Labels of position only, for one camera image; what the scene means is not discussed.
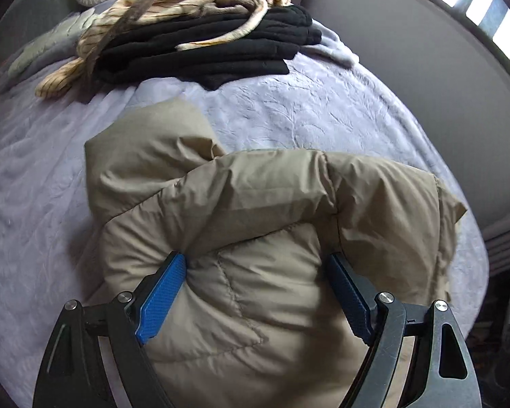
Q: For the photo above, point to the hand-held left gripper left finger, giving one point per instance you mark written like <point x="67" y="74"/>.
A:
<point x="163" y="293"/>

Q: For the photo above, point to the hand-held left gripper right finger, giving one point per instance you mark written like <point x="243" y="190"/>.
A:
<point x="348" y="293"/>

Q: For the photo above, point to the beige puffer jacket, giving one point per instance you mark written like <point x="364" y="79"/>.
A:
<point x="259" y="208"/>

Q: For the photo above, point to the folded black clothes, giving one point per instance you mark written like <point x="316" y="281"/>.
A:
<point x="238" y="46"/>

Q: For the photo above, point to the lavender embossed bedspread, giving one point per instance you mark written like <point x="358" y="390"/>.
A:
<point x="280" y="110"/>

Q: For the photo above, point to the grey upholstered bed panel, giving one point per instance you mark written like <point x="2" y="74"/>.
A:
<point x="408" y="93"/>

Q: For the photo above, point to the grey leaf-shaped cushion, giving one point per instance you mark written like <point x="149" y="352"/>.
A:
<point x="51" y="44"/>

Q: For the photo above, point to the window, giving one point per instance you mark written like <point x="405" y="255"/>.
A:
<point x="488" y="4"/>

